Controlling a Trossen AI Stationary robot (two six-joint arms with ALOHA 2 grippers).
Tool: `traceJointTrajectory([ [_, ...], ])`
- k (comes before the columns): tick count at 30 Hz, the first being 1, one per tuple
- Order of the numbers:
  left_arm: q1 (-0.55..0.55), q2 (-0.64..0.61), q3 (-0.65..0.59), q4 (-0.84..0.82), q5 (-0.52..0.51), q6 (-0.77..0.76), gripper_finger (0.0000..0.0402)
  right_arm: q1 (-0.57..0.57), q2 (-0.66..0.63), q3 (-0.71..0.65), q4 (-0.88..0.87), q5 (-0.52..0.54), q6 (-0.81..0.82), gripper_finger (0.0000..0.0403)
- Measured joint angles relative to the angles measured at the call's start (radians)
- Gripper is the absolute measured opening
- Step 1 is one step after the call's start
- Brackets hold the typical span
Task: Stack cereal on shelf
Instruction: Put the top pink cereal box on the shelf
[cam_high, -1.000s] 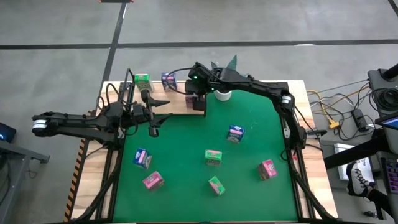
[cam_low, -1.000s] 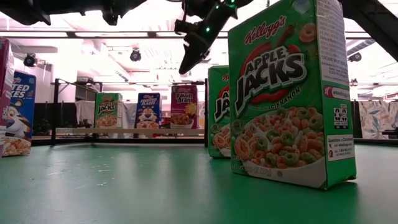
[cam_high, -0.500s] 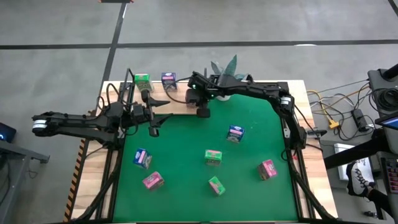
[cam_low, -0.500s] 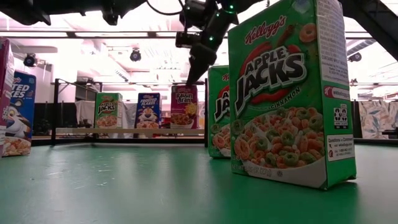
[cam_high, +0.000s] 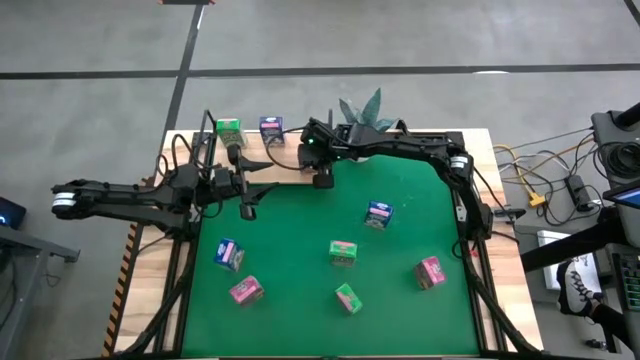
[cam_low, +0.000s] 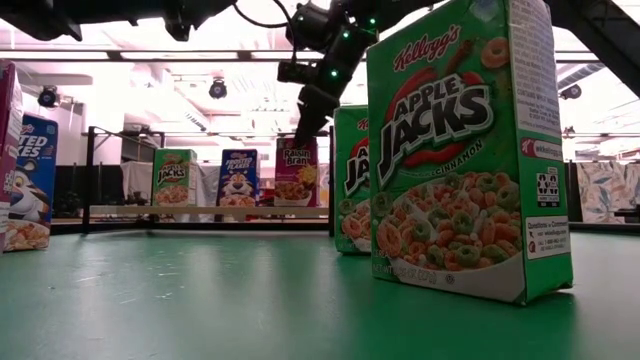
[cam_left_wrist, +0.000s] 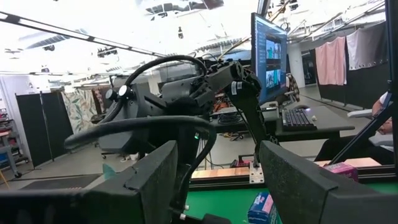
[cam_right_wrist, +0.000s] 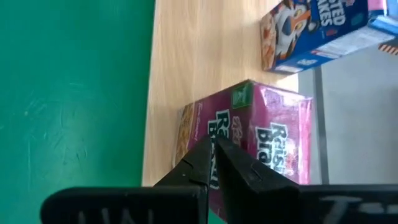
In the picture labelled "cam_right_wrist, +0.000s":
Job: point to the Raisin Bran cereal box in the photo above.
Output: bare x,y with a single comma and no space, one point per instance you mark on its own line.
273,105

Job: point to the wooden shelf board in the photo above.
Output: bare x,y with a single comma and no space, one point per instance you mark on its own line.
192,62

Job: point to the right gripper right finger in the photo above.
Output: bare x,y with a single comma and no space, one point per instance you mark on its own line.
248,193

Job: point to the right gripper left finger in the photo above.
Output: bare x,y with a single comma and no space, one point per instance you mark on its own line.
196,168

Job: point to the Frosted Flakes cereal box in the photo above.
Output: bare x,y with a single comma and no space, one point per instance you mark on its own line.
311,25

